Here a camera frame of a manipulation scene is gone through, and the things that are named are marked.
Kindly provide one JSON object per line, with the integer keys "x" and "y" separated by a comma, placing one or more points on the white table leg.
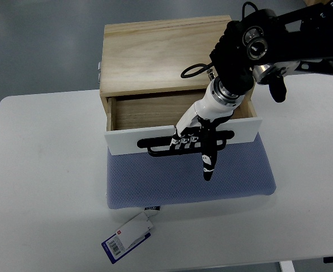
{"x": 286, "y": 266}

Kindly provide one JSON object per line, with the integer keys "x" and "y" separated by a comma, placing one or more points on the blue mesh cushion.
{"x": 139, "y": 180}

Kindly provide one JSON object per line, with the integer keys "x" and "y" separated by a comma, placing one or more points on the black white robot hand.
{"x": 205, "y": 115}

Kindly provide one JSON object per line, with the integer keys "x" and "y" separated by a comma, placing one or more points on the wooden drawer cabinet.
{"x": 140, "y": 82}

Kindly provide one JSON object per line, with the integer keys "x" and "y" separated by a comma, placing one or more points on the white blue product tag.
{"x": 126, "y": 238}

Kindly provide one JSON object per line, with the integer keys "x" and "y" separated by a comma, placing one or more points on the metal latch on cabinet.
{"x": 99, "y": 65}

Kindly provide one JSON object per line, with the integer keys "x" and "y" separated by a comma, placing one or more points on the white drawer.
{"x": 131, "y": 118}

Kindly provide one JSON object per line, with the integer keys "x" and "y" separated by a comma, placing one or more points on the black drawer handle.
{"x": 169, "y": 146}

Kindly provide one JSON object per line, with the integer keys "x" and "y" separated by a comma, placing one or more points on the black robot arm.
{"x": 262, "y": 46}

